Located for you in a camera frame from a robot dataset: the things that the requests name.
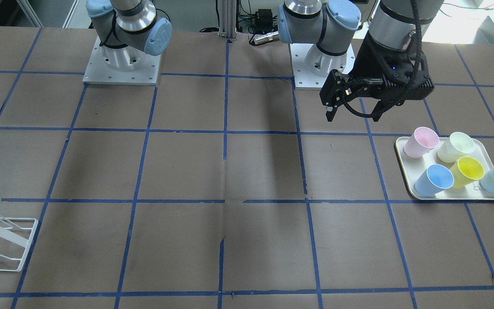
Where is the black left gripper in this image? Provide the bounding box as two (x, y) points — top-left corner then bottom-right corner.
(319, 34), (422, 122)

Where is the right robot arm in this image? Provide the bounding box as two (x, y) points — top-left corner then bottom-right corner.
(0, 0), (171, 198)

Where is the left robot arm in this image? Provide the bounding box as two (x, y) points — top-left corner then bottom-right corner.
(277, 0), (443, 122)

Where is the pink plastic cup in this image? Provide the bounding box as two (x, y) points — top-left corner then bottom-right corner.
(404, 127), (440, 159)

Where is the pale green plastic cup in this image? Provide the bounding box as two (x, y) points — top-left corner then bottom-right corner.
(437, 132), (475, 164)

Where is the yellow plastic cup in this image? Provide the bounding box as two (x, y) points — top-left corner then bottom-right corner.
(449, 156), (485, 188)

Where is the cream plastic tray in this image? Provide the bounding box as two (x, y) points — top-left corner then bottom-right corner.
(395, 136), (494, 201)

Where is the black power adapter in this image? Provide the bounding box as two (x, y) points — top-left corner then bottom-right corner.
(254, 9), (273, 24)

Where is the black braided cable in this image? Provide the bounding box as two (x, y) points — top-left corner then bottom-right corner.
(339, 0), (428, 118)

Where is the white wire rack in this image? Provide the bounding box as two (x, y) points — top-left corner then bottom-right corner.
(0, 216), (39, 272)

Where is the silver cable connector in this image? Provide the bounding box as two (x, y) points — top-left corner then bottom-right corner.
(249, 31), (280, 46)

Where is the aluminium frame post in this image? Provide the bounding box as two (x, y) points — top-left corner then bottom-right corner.
(217, 0), (237, 41)

